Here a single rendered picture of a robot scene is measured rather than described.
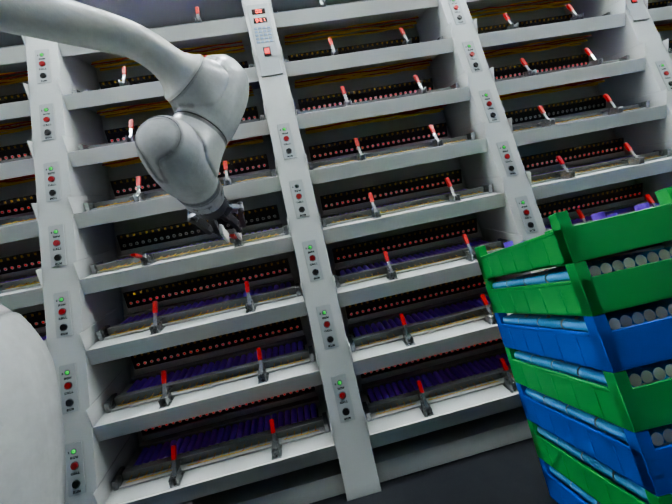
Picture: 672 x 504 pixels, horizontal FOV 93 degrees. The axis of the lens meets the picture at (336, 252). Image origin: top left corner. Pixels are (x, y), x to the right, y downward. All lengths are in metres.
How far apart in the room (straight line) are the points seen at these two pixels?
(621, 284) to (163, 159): 0.71
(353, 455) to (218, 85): 0.93
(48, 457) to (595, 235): 0.70
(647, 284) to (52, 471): 0.74
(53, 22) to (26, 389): 0.46
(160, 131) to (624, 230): 0.72
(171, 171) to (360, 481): 0.88
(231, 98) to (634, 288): 0.73
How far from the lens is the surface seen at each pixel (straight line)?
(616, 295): 0.62
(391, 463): 1.09
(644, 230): 0.67
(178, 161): 0.58
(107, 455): 1.20
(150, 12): 1.69
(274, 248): 0.98
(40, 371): 0.40
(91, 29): 0.65
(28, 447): 0.39
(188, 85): 0.66
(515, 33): 1.55
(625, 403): 0.63
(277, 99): 1.17
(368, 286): 0.96
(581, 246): 0.61
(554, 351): 0.71
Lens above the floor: 0.50
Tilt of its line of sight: 10 degrees up
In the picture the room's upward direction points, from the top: 13 degrees counter-clockwise
